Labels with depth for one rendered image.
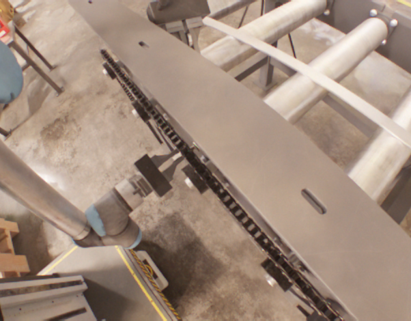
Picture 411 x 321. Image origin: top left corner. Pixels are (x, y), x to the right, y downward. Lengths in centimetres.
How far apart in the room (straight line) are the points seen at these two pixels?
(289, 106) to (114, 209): 54
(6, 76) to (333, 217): 45
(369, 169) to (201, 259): 108
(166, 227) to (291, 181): 127
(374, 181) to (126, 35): 60
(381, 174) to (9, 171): 83
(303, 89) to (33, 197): 75
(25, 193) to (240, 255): 114
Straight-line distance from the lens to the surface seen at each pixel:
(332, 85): 66
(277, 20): 90
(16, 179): 57
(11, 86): 39
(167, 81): 28
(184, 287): 142
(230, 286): 138
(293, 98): 60
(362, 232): 22
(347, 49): 82
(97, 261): 127
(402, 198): 77
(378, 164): 59
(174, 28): 49
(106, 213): 61
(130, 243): 73
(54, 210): 64
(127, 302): 120
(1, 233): 222
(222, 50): 73
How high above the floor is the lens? 136
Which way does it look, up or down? 63 degrees down
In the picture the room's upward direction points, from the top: 20 degrees counter-clockwise
